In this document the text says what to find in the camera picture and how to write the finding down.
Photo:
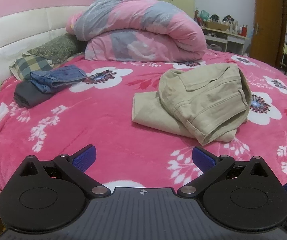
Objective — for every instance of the brown wooden door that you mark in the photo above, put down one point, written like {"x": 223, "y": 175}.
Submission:
{"x": 266, "y": 17}

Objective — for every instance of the cardboard box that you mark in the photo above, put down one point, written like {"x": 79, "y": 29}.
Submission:
{"x": 218, "y": 26}

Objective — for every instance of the red bottle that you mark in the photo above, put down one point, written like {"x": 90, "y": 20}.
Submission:
{"x": 245, "y": 30}

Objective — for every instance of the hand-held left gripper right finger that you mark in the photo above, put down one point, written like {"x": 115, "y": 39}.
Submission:
{"x": 203, "y": 158}

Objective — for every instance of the group of desk figurines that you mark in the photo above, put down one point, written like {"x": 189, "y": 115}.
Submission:
{"x": 204, "y": 15}

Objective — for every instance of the folded blue jeans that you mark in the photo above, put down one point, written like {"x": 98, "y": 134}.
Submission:
{"x": 58, "y": 77}

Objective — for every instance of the white desk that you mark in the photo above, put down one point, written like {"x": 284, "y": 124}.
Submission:
{"x": 234, "y": 42}

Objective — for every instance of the folded dark grey garment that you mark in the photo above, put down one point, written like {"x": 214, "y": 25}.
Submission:
{"x": 28, "y": 95}

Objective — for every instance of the pink white padded headboard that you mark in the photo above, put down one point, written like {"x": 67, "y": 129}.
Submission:
{"x": 21, "y": 30}

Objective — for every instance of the white plastic bag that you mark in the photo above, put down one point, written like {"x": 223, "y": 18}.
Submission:
{"x": 214, "y": 47}

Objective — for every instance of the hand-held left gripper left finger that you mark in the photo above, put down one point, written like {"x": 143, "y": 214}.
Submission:
{"x": 84, "y": 158}

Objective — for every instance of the pink grey floral quilt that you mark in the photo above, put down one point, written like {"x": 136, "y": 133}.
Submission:
{"x": 146, "y": 30}

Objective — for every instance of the beige pants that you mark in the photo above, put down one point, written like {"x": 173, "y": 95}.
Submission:
{"x": 208, "y": 100}

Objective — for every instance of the pink floral blanket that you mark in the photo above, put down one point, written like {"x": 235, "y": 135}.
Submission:
{"x": 96, "y": 120}

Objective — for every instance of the plaid pillow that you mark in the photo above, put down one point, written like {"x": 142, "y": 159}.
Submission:
{"x": 31, "y": 63}

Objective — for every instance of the green leaf-patterned pillow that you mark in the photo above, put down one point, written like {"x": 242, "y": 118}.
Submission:
{"x": 56, "y": 46}

